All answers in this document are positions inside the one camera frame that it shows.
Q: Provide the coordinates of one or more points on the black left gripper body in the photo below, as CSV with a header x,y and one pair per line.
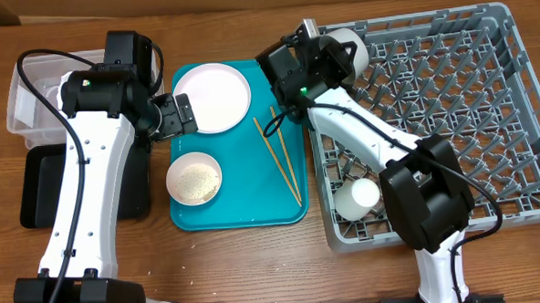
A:
x,y
163,117

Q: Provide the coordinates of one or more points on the large pink plate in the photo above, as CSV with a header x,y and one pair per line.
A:
x,y
219,94

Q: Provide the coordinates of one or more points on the white cup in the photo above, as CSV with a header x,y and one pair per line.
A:
x,y
353,200

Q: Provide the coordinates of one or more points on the wooden chopstick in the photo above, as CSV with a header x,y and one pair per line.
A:
x,y
277,162
289,164

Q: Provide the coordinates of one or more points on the grey dishwasher rack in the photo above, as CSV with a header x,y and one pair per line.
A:
x,y
462,73

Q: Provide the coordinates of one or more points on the clear plastic waste bin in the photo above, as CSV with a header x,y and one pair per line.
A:
x,y
30,118

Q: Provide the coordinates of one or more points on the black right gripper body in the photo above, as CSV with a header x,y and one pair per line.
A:
x,y
332,60

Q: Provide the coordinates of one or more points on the pale green bowl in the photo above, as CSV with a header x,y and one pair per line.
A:
x,y
355,48

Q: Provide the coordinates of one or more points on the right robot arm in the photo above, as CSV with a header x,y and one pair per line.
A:
x,y
426,196

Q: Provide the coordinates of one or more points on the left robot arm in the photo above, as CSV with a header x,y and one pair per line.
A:
x,y
107,108

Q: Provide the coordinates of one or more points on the small pink rice plate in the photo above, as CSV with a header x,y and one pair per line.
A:
x,y
194,179

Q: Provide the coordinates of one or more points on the black plastic tray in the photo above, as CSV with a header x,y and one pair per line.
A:
x,y
43,176

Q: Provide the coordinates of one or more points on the teal plastic tray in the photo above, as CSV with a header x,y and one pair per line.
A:
x,y
253,191

